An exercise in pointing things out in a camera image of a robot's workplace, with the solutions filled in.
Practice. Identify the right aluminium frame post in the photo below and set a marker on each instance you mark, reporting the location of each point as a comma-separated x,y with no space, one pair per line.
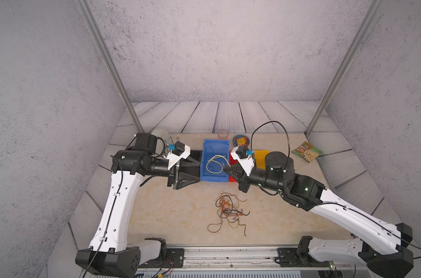
346,61

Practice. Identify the yellow storage bin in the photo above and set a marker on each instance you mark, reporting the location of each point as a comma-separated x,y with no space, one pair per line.
260,158

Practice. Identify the green food packet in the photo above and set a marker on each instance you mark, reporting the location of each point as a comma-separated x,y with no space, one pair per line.
307,152

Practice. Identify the red yellow snack packet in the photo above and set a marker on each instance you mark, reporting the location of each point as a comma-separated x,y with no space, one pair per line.
240,141

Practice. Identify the aluminium frame post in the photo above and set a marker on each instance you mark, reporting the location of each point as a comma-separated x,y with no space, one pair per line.
346,61
99,42

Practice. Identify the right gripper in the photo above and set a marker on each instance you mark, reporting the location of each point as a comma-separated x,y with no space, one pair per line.
243,179

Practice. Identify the white plate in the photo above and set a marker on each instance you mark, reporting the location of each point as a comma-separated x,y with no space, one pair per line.
162,133

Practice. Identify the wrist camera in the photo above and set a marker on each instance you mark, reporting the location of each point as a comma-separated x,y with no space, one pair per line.
244,156
177,152

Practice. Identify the blue bowl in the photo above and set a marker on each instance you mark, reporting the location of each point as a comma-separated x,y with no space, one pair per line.
239,135

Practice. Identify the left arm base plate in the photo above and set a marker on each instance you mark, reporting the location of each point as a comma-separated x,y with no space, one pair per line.
174,258

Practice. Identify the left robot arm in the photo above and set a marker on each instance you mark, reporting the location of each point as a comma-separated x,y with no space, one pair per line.
145,157

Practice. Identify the aluminium front rail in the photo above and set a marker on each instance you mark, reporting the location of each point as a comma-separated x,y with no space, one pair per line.
219,262

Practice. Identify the blue storage bin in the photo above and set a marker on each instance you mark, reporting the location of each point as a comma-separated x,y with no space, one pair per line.
215,156

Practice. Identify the left aluminium frame post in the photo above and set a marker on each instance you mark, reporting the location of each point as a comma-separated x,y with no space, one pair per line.
99,42

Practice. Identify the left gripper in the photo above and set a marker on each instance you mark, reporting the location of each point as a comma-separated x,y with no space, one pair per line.
172,179

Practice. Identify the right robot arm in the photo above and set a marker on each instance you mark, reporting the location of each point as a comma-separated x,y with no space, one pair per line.
380,246

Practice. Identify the black storage bin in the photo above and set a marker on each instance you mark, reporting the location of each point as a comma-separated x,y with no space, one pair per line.
196,155

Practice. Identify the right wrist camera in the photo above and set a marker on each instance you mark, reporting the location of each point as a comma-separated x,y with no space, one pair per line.
244,156

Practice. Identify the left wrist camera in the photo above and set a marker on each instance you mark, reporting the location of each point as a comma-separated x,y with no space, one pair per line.
177,152

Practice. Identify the pink plastic cup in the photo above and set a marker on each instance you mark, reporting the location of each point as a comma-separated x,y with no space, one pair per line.
223,134

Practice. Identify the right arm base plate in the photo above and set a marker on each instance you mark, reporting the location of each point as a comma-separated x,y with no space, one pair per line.
295,257

